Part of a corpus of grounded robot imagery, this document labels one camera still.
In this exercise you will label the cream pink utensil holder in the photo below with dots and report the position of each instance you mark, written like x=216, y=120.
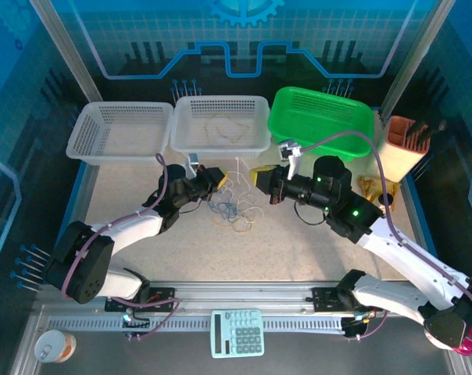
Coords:
x=396, y=160

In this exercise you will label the light blue calculator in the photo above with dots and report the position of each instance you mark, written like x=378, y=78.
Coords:
x=238, y=332

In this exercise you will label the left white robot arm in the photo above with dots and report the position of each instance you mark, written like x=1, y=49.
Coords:
x=130, y=230

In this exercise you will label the white cup pink lid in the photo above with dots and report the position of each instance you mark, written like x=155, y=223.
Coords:
x=468, y=345

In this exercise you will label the small bottle black cap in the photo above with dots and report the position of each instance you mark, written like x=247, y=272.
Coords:
x=388, y=200

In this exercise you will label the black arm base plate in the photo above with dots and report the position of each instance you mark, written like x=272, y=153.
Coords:
x=324, y=298
x=163, y=293

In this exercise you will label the aluminium frame post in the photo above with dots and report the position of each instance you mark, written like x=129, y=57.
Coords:
x=64, y=47
x=415, y=51

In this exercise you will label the green perforated plastic basket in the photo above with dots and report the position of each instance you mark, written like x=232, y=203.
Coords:
x=322, y=117

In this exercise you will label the white perforated plastic basket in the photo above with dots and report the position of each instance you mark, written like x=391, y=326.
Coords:
x=220, y=148
x=119, y=136

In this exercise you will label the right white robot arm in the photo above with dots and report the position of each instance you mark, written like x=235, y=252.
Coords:
x=400, y=254

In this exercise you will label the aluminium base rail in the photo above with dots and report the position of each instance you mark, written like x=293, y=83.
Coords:
x=240, y=291

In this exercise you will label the black controller board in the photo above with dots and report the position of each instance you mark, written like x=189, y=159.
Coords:
x=136, y=324
x=355, y=327

